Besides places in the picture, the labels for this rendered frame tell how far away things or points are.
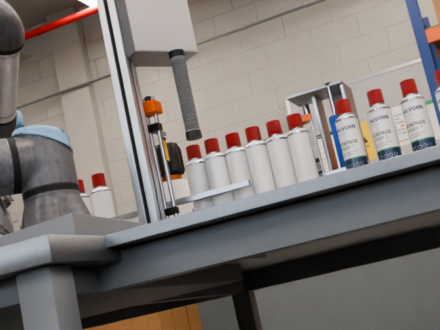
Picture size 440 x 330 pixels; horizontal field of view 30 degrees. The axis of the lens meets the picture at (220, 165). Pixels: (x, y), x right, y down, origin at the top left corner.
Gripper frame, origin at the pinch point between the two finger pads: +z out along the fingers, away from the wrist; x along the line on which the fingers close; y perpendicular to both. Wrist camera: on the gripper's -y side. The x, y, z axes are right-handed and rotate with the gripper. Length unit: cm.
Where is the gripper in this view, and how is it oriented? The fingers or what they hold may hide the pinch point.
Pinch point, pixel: (7, 232)
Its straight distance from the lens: 220.8
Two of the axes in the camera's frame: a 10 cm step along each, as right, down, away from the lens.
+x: -6.8, 7.1, 1.9
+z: 6.3, 7.0, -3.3
